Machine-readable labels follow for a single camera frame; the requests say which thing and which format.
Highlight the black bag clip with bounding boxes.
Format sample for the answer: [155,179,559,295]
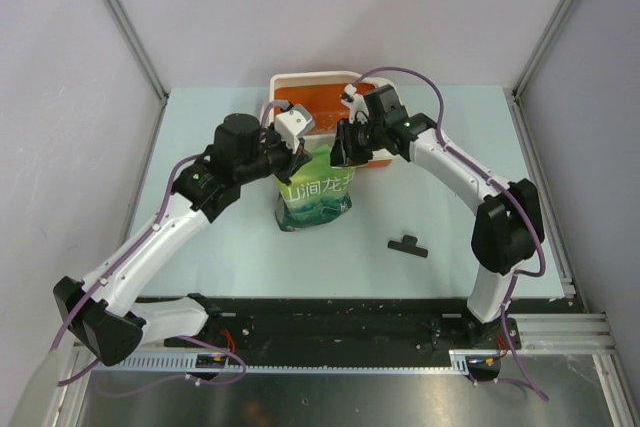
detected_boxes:
[387,235,429,258]

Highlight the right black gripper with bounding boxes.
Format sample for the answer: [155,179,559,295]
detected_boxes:
[326,118,387,169]

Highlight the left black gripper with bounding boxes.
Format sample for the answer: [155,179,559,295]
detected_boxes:
[235,122,313,186]

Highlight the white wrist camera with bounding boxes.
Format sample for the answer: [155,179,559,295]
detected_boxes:
[274,104,315,151]
[340,84,369,124]

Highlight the white slotted cable duct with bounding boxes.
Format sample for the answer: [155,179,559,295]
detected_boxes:
[94,349,499,375]

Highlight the left aluminium frame post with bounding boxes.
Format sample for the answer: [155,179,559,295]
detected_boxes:
[101,0,168,105]

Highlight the orange and cream litter box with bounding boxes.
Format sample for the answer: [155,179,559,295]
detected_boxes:
[260,70,401,171]

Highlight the aluminium side rail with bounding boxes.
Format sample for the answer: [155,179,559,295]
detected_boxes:
[504,89,639,426]

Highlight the right aluminium frame post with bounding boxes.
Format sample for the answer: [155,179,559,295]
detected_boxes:
[511,0,580,100]

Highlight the beige cat litter granules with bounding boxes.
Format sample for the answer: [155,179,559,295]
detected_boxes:
[310,112,342,135]

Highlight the aluminium frame post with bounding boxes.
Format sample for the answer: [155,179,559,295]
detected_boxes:
[511,0,580,100]
[101,0,168,105]

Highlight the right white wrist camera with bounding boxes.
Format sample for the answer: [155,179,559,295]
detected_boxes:
[340,84,369,124]

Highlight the green litter bag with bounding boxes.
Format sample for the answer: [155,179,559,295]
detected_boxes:
[275,145,356,232]

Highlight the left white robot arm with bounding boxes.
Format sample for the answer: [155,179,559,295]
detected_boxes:
[53,107,314,366]

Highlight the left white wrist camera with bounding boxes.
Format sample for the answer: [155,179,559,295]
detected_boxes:
[274,104,315,151]

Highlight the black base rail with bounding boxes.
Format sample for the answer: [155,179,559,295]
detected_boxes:
[195,298,504,366]

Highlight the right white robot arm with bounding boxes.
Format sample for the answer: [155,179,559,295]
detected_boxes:
[330,84,546,348]

